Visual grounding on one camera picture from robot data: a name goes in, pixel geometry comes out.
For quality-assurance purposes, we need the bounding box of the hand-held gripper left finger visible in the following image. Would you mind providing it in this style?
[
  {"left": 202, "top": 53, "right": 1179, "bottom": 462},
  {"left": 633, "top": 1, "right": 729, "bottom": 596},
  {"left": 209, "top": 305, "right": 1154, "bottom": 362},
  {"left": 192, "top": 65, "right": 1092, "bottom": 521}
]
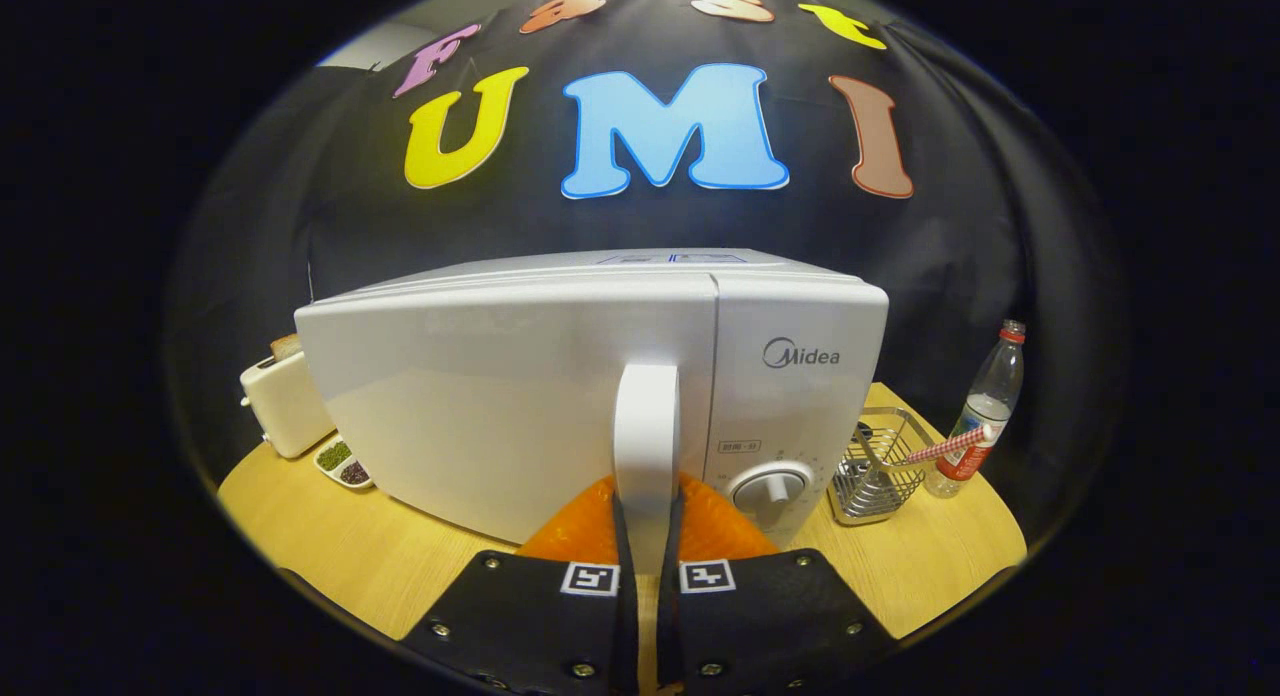
[{"left": 400, "top": 474, "right": 641, "bottom": 696}]

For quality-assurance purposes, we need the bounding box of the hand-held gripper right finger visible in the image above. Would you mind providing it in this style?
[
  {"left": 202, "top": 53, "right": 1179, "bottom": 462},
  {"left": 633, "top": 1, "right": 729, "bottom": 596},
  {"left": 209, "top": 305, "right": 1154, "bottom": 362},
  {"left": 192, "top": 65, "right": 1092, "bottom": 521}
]
[{"left": 655, "top": 473, "right": 896, "bottom": 696}]

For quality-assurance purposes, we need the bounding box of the white microwave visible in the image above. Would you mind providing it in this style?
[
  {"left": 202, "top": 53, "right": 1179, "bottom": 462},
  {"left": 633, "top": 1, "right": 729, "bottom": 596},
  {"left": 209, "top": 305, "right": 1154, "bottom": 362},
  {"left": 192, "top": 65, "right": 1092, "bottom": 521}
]
[{"left": 294, "top": 248, "right": 891, "bottom": 577}]

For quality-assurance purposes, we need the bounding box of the white divided bean dish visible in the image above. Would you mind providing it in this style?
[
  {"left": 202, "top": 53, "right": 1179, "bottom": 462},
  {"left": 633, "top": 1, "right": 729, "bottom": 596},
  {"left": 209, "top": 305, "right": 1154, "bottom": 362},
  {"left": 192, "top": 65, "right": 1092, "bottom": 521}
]
[{"left": 313, "top": 434, "right": 376, "bottom": 491}]

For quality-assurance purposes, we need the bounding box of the red checked straw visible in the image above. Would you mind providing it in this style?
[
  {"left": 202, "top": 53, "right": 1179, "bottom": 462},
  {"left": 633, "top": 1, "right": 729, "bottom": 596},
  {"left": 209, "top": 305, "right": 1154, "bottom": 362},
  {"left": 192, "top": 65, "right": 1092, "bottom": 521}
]
[{"left": 905, "top": 424, "right": 996, "bottom": 467}]

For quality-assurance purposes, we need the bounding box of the clear plastic water bottle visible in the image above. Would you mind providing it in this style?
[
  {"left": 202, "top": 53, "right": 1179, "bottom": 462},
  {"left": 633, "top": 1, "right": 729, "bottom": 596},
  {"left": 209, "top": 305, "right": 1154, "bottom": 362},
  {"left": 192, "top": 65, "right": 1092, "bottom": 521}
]
[{"left": 925, "top": 319, "right": 1028, "bottom": 499}]

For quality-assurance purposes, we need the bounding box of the white toaster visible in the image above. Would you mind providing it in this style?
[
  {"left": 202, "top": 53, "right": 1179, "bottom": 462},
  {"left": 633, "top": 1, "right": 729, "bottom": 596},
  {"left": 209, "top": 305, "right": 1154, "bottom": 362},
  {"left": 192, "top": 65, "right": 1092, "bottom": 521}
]
[{"left": 239, "top": 334, "right": 336, "bottom": 460}]

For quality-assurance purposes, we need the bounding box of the black backdrop cloth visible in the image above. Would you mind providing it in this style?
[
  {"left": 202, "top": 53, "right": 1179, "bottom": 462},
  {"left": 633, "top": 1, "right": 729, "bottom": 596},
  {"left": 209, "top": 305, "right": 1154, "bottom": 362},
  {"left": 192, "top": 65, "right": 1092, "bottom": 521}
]
[{"left": 165, "top": 0, "right": 1131, "bottom": 547}]

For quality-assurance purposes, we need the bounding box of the metal wire basket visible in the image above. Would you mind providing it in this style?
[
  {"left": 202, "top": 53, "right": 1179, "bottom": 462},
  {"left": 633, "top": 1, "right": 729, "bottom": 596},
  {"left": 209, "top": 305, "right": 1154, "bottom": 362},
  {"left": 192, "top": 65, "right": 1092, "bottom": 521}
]
[{"left": 828, "top": 406, "right": 936, "bottom": 527}]

